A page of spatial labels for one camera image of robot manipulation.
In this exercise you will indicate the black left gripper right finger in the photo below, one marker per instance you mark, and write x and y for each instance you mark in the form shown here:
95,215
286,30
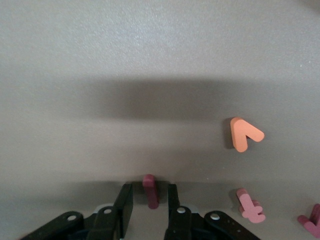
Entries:
173,200

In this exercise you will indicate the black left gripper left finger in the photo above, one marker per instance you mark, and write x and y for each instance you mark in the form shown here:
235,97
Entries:
126,205

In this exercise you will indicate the maroon letter l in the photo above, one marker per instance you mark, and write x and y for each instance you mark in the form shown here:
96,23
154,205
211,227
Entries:
150,193

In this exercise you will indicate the pink letter t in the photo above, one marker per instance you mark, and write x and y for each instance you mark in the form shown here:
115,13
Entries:
250,207

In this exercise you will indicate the orange letter v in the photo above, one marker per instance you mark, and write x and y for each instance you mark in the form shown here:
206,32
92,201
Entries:
240,135

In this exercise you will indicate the maroon letter k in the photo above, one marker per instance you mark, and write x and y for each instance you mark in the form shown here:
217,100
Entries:
312,225

